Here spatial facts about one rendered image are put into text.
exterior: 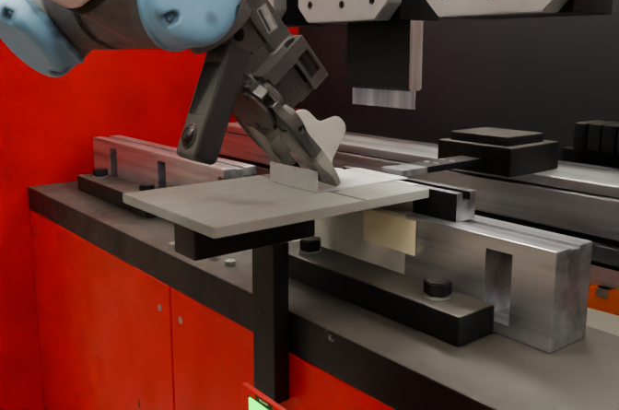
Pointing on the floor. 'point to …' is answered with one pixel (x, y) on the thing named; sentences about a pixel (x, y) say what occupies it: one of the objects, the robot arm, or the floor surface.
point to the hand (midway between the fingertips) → (309, 178)
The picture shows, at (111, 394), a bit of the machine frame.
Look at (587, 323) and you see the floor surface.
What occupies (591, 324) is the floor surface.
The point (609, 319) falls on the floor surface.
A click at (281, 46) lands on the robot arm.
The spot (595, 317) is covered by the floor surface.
